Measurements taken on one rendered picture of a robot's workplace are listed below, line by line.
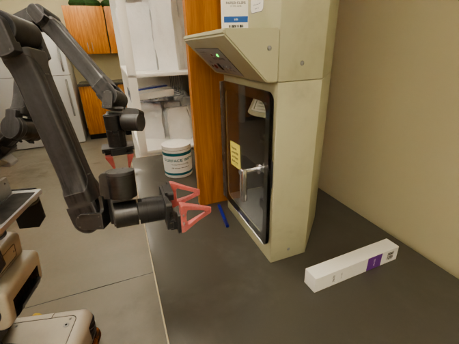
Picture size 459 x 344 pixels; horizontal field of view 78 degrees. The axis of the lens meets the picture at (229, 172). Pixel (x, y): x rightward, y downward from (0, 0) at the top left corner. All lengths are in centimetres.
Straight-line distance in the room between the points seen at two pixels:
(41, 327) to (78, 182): 121
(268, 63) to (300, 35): 8
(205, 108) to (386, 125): 56
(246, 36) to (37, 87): 40
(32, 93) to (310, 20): 55
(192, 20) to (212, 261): 69
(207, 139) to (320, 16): 52
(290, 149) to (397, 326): 43
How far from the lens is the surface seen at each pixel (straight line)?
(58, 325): 174
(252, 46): 58
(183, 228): 62
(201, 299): 73
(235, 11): 64
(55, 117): 65
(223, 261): 81
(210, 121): 96
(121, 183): 62
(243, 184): 69
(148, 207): 64
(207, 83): 94
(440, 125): 89
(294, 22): 63
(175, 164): 127
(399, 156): 97
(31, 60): 66
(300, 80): 64
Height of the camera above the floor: 148
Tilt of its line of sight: 24 degrees down
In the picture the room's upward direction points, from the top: 2 degrees counter-clockwise
